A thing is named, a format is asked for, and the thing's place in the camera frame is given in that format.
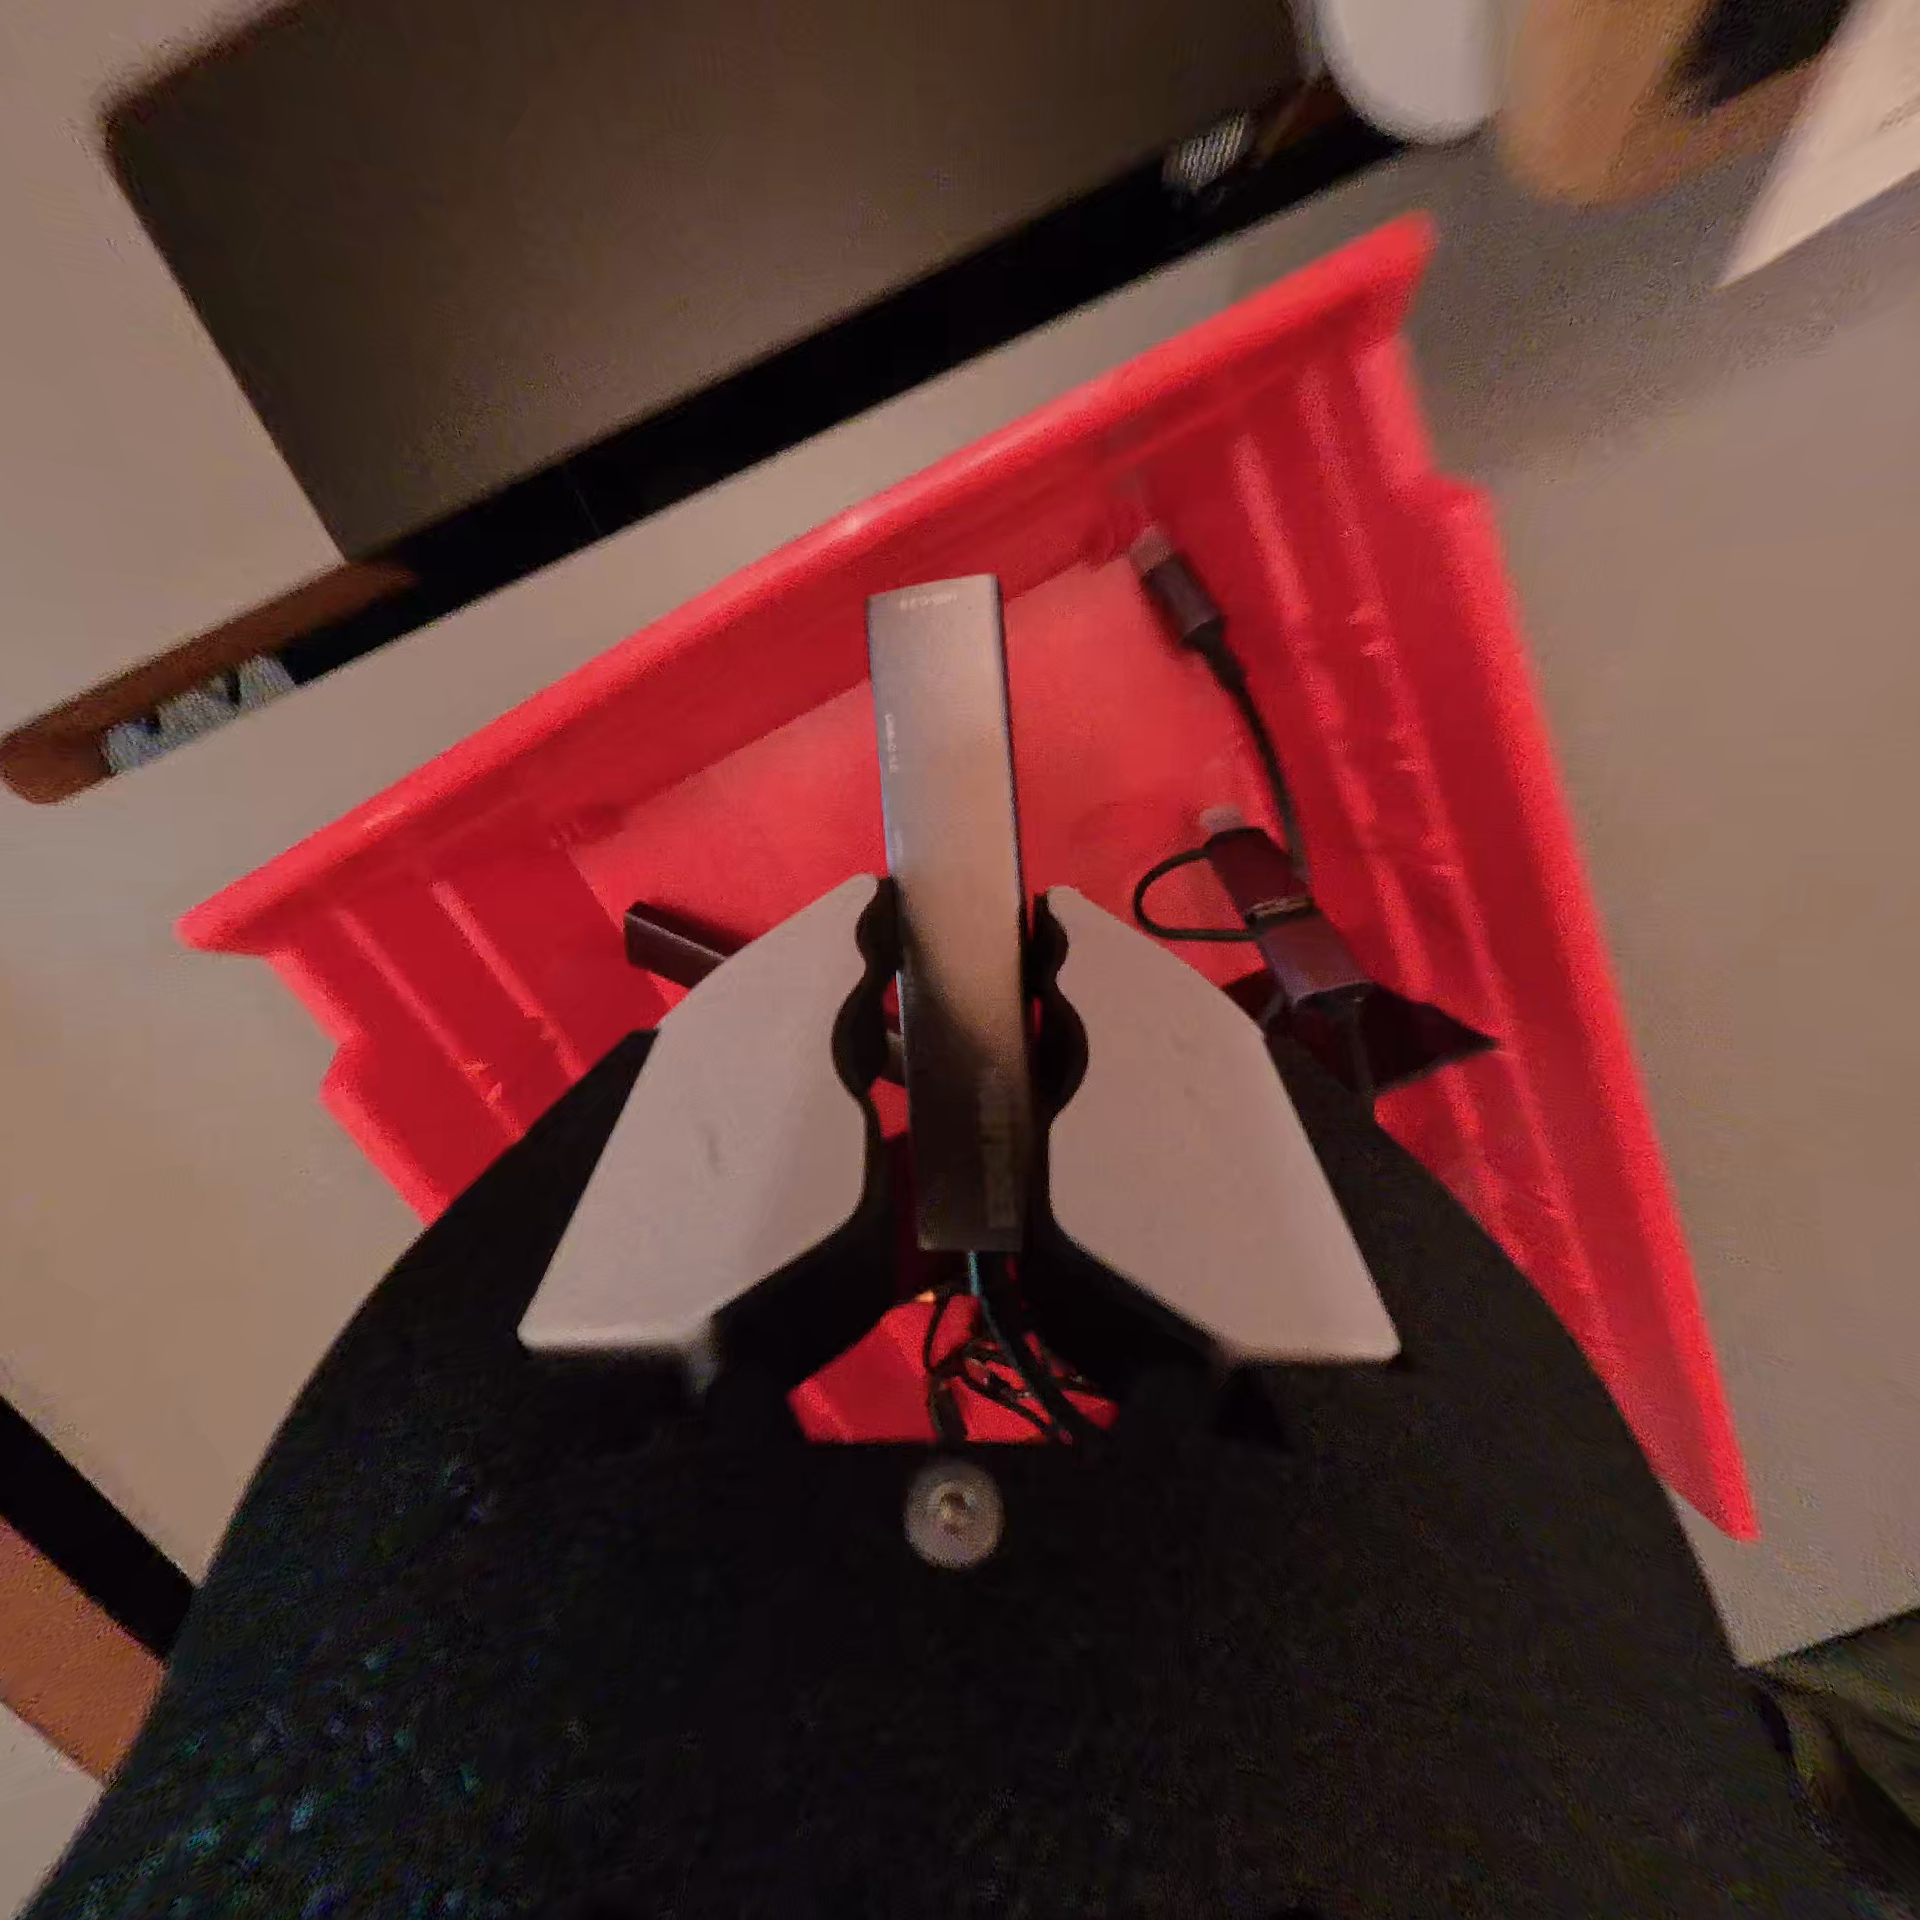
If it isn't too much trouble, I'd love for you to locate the white box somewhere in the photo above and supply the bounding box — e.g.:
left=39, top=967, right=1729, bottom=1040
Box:
left=1716, top=0, right=1920, bottom=290

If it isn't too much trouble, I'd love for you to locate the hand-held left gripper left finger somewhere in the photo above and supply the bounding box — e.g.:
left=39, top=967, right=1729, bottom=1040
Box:
left=516, top=879, right=904, bottom=1390

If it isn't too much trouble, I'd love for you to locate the grey usb adapter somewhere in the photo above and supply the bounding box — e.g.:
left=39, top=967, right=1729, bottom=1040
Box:
left=1135, top=806, right=1377, bottom=1040

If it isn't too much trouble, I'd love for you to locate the red plastic bin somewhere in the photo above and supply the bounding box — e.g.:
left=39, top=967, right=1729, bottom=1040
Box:
left=177, top=214, right=1761, bottom=1546

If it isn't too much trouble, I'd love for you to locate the small dark usb hub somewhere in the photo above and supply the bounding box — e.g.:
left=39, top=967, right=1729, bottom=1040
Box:
left=621, top=904, right=755, bottom=994

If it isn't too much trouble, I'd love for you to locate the dark grey usb hub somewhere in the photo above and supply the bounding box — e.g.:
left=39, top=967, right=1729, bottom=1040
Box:
left=864, top=575, right=1041, bottom=1257

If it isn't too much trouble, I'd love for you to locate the black hub cable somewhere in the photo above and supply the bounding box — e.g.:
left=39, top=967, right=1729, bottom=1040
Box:
left=913, top=1250, right=1123, bottom=1448

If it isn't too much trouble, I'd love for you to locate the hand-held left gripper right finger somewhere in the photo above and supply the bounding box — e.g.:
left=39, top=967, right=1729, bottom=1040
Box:
left=1027, top=886, right=1403, bottom=1368

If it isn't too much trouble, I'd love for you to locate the black usb-c cable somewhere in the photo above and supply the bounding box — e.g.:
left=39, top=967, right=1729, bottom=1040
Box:
left=1124, top=527, right=1315, bottom=904

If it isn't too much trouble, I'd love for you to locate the brown wooden chair part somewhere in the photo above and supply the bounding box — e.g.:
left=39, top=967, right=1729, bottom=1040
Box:
left=0, top=561, right=423, bottom=807

